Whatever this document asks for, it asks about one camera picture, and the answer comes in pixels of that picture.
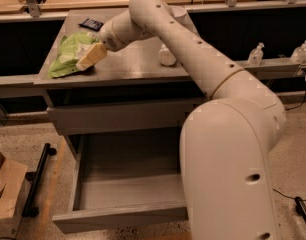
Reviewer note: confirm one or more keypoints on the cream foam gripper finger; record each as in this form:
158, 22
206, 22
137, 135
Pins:
93, 55

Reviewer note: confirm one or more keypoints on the green rice chip bag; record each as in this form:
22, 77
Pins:
71, 49

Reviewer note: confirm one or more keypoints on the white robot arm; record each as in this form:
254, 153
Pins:
224, 142

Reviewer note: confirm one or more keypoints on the grey drawer cabinet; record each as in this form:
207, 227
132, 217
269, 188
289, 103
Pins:
130, 75

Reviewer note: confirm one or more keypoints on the closed grey top drawer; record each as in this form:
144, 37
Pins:
114, 117

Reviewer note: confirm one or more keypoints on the open grey middle drawer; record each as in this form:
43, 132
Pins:
124, 179

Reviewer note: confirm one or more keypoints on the small black packet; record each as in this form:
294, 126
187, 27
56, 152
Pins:
91, 24

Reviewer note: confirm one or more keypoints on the white plastic bottle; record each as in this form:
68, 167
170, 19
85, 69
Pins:
165, 56

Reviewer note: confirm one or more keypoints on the white ceramic bowl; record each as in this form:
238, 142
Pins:
179, 14

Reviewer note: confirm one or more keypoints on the brown cardboard box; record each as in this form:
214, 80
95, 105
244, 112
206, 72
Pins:
12, 195

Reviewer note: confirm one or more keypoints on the clear sanitizer pump bottle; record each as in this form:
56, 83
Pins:
256, 55

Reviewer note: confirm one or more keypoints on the black metal stand leg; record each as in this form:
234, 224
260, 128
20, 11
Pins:
30, 210

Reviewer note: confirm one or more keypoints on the black bar floor right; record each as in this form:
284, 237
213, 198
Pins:
301, 207

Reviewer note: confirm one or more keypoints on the grey rail shelf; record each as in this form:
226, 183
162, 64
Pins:
278, 68

